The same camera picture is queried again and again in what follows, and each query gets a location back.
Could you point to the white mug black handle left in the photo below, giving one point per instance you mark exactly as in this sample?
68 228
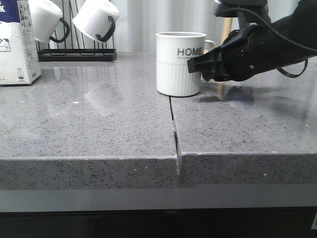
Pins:
46 16

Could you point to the white HOME mug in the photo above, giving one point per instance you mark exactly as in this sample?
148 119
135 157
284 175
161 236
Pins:
173 49

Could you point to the white mug black handle right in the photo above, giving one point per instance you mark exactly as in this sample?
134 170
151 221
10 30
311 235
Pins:
97 19

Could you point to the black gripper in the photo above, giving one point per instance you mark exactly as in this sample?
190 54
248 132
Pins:
242 55

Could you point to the white mug black handle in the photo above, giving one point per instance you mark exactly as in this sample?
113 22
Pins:
46 16
97 19

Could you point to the black wire mug rack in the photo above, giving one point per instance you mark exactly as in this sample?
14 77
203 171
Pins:
77 46

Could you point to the wooden mug tree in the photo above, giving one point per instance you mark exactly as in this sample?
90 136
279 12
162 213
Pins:
226 28

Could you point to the blue white milk carton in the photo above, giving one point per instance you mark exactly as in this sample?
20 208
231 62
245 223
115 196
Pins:
19 62

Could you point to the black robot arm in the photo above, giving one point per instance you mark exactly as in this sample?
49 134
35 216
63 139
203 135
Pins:
297 32

